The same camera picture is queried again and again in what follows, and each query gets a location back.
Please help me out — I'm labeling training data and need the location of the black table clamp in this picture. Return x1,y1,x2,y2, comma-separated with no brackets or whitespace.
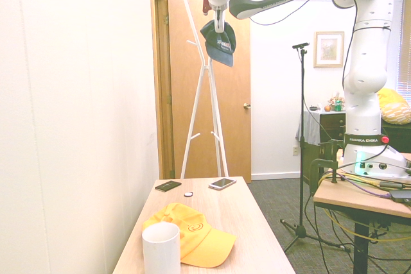
308,138,346,196

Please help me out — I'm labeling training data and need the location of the wooden door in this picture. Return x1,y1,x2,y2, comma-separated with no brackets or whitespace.
167,0,252,184

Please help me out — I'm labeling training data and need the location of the black tripod stand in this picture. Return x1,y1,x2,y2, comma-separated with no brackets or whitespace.
279,47,353,254

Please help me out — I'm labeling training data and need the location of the white mug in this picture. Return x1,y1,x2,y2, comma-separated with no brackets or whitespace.
141,222,181,274

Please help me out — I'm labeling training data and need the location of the dark blue cap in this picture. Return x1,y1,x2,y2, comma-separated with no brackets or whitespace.
199,19,238,68

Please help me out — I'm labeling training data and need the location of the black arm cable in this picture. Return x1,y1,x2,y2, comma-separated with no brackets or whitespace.
249,0,393,92

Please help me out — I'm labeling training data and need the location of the white coat rack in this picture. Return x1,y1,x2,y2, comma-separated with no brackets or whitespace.
171,0,229,180

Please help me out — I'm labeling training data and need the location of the framed picture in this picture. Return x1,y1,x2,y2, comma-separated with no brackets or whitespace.
313,31,345,69

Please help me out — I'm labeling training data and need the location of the dark wooden dresser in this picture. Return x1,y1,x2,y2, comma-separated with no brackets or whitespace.
320,110,411,159

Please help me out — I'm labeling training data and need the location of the white smartphone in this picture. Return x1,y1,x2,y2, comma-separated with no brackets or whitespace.
208,177,238,191

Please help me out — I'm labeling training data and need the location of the flower decoration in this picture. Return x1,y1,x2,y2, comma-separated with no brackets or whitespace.
329,92,347,110

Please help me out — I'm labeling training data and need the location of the yellow cable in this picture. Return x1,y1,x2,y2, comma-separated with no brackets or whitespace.
316,170,411,251

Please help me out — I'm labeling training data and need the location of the grey cloth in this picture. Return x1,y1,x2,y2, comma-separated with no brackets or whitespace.
295,110,322,145

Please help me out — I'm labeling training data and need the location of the window blind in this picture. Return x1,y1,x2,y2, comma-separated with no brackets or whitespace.
398,0,411,99

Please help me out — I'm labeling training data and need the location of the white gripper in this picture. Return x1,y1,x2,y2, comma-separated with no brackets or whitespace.
209,1,229,34

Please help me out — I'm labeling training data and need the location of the yellow smiley cap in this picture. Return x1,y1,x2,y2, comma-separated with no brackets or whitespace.
142,202,238,269

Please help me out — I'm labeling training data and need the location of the black box on table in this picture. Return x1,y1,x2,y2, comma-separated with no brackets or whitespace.
389,189,411,204

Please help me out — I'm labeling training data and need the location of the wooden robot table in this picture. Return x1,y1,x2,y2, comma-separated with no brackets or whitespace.
313,151,411,274

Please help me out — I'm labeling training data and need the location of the purple cable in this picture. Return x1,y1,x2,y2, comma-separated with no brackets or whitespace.
338,173,395,200

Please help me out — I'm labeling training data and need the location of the wooden door frame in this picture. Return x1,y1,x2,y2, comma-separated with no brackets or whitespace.
149,0,176,180

